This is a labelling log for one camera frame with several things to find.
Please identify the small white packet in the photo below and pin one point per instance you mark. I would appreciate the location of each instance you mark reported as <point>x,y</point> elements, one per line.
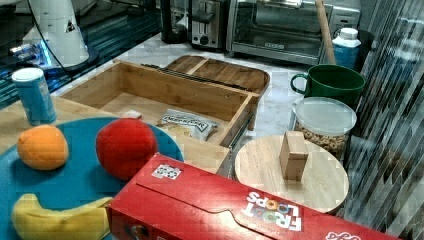
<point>132,114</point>

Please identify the wooden stick handle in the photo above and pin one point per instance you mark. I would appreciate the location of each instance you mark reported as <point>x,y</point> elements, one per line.
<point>323,22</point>

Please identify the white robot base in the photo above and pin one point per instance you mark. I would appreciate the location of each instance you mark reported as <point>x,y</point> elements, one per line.
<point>55,41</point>

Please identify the blue round plate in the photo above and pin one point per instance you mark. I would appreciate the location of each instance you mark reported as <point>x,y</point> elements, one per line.
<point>81,180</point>

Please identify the wooden drawer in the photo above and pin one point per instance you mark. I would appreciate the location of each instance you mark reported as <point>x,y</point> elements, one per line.
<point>146,89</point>

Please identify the silver toaster oven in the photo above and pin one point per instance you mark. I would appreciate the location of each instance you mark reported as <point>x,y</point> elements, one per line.
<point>287,30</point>

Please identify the orange plush fruit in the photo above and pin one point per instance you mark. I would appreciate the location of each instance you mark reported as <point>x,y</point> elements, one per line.
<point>43,148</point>

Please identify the blue cylindrical can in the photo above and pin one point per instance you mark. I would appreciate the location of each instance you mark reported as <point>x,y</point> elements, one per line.
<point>34,95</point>

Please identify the dark wooden tray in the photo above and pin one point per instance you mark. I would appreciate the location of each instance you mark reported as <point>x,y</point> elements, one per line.
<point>226,92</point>

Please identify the round wooden lid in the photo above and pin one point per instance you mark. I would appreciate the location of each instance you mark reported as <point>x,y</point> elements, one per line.
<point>295,169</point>

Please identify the silver toaster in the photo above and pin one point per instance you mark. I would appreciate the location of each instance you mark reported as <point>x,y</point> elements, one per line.
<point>207,21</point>

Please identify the yellow plush banana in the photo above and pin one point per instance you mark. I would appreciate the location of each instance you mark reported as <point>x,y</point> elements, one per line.
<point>33,222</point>

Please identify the blue white-capped bottle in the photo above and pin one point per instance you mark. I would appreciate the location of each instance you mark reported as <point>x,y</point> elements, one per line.
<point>346,47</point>

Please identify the green plastic mug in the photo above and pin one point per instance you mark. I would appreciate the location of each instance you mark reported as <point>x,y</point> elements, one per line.
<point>330,81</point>

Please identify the red plush apple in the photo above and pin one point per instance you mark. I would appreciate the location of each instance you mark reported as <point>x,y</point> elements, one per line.
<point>124,146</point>

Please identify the clear cereal container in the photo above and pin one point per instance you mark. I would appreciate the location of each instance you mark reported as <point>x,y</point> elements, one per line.
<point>325,122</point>

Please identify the red Froot Loops box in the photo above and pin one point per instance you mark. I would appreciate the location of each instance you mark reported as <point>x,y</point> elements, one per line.
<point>171,200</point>

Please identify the black coffee maker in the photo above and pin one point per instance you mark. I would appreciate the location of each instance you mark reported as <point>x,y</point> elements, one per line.
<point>172,31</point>

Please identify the white snack bag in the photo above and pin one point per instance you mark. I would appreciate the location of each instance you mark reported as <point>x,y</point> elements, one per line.
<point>187,123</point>

